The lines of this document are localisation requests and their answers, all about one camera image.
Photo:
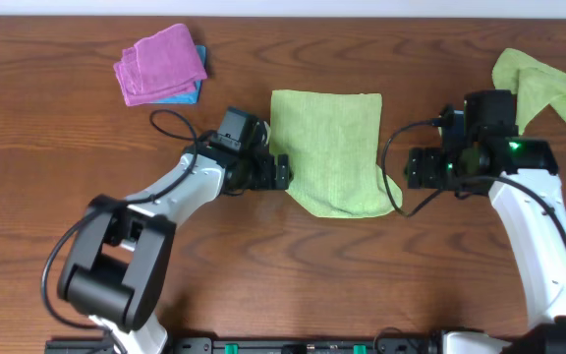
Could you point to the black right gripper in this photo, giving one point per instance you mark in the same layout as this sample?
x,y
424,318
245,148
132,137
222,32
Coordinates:
x,y
421,167

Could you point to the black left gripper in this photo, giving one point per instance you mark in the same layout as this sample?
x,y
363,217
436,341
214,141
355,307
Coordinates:
x,y
273,171

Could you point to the light green cloth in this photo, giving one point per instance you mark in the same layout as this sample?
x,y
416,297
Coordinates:
x,y
332,142

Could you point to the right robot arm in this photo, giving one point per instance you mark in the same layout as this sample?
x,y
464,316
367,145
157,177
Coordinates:
x,y
520,178

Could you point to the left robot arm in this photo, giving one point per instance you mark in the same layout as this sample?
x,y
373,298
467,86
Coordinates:
x,y
115,270

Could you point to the folded blue cloth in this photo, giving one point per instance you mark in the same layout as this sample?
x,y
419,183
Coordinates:
x,y
190,97

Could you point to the crumpled green cloth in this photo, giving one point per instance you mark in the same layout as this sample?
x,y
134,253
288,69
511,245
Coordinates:
x,y
535,84

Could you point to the folded purple cloth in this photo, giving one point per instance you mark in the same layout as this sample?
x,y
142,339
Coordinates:
x,y
159,66

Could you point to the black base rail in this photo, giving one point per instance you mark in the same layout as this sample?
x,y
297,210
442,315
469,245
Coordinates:
x,y
389,340

